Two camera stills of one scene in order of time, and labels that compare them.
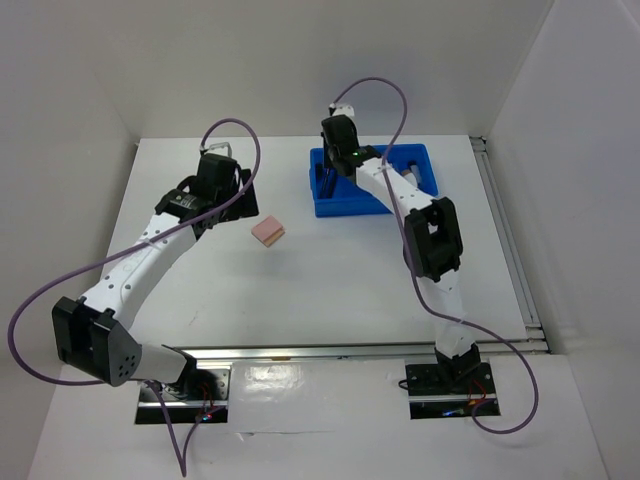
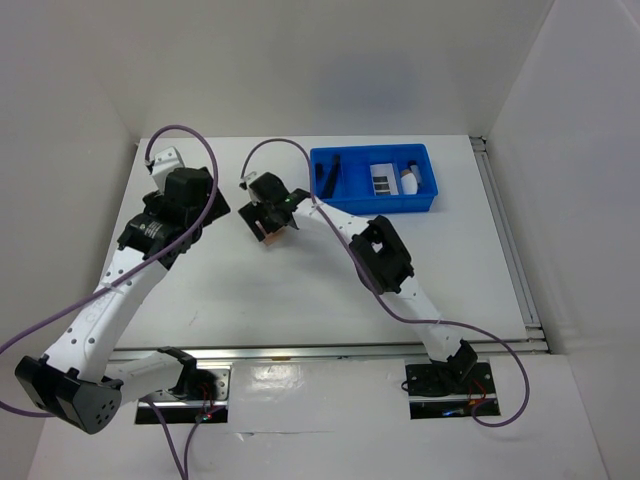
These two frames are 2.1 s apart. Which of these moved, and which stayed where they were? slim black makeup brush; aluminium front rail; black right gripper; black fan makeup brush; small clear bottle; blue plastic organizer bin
Moved: slim black makeup brush; black right gripper
Stayed: small clear bottle; aluminium front rail; blue plastic organizer bin; black fan makeup brush
